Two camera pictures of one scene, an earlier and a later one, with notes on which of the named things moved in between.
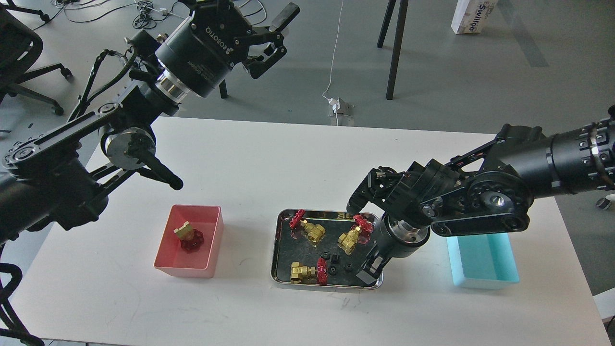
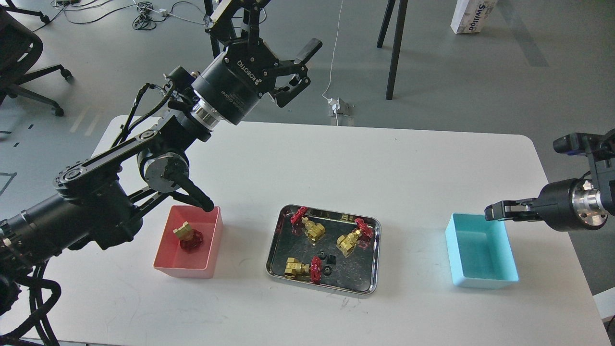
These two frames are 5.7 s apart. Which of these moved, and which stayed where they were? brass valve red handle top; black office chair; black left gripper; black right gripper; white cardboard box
Moved: black left gripper; black right gripper
Stayed: brass valve red handle top; black office chair; white cardboard box
